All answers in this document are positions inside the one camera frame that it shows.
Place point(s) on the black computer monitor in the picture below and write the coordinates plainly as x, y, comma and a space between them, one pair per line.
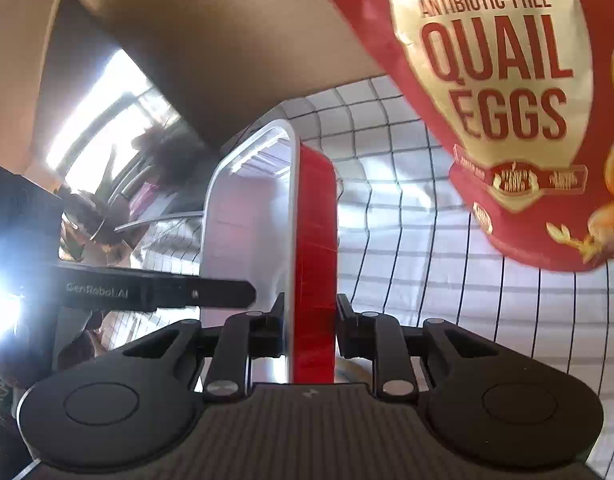
127, 110

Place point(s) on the red snack bag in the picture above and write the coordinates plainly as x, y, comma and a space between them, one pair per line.
487, 85

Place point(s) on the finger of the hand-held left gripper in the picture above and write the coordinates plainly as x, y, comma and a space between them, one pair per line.
212, 294

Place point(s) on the white black checkered tablecloth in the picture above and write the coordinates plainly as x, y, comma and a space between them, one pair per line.
412, 260

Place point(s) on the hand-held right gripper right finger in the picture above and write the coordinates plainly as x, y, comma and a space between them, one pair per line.
348, 325

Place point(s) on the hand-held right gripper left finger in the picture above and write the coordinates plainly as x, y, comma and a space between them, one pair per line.
237, 345

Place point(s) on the red and white rectangular tray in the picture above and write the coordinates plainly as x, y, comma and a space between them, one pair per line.
312, 260

